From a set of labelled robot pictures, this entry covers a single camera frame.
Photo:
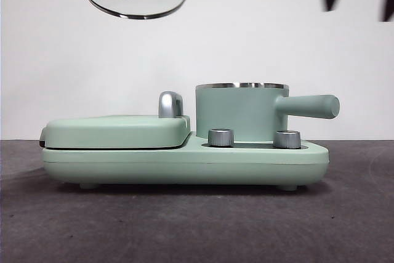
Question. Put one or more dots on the silver control knob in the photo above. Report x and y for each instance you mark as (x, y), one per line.
(287, 139)
(221, 137)

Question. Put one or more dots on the mint green breakfast machine base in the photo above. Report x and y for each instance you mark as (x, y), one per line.
(184, 164)

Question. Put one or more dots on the mint green griddle cover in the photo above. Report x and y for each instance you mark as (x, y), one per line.
(117, 133)

